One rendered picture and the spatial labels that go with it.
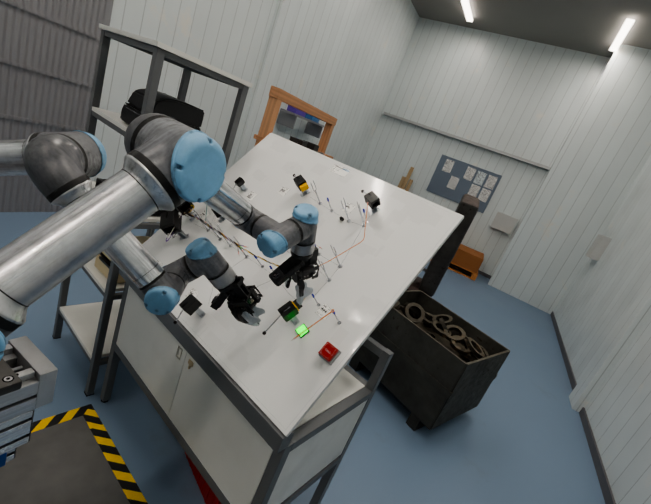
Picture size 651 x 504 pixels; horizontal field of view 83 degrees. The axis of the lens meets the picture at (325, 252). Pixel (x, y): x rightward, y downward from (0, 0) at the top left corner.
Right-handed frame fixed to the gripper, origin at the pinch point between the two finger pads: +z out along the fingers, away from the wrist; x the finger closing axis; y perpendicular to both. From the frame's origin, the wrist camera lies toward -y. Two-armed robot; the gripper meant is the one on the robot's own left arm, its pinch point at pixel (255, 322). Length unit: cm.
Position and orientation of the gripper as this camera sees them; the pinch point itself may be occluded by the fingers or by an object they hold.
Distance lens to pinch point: 127.2
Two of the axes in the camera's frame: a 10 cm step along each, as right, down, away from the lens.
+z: 4.1, 7.3, 5.5
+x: 2.6, -6.7, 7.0
